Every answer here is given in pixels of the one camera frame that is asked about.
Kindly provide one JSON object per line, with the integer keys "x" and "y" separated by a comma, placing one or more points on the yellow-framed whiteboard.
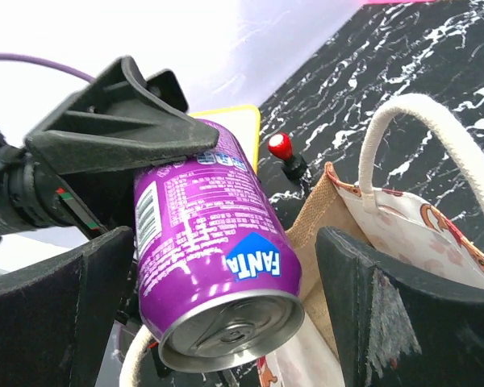
{"x": 244, "y": 122}

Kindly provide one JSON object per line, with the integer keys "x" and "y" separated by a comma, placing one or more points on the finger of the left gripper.
{"x": 166, "y": 87}
{"x": 116, "y": 124}

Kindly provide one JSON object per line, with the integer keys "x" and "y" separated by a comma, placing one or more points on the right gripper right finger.
{"x": 395, "y": 324}

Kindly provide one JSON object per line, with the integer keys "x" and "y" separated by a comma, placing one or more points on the pink tape strip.
{"x": 382, "y": 2}

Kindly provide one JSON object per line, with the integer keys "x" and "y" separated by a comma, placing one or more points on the purple Fanta can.
{"x": 218, "y": 279}

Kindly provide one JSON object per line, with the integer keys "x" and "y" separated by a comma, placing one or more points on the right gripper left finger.
{"x": 56, "y": 315}

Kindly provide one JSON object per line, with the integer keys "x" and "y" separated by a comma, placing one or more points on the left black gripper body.
{"x": 33, "y": 197}

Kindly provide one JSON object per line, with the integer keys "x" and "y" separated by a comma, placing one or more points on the burlap canvas tote bag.
{"x": 398, "y": 224}

